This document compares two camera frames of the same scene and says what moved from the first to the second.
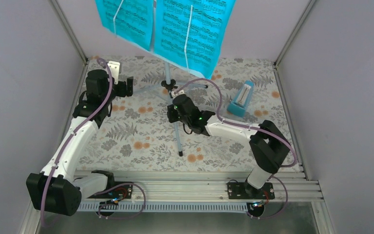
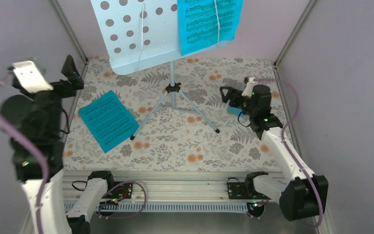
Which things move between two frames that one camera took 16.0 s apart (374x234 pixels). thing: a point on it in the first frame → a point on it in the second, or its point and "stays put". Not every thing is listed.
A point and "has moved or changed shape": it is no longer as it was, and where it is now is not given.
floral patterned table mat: [136, 136] stays put
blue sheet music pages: [187, 34] has moved or changed shape
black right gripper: [172, 118] → [231, 91]
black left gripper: [122, 92] → [71, 71]
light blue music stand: [170, 85] → [137, 34]
